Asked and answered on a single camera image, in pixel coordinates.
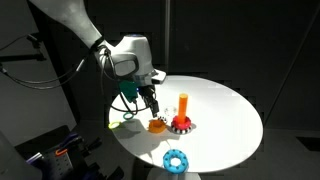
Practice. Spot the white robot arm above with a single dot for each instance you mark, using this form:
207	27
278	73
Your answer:
130	60

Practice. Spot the orange ring toss peg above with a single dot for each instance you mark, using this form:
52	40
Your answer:
183	100

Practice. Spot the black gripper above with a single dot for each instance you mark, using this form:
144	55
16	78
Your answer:
151	102

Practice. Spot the black and white striped base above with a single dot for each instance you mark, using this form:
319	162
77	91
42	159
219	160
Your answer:
181	128

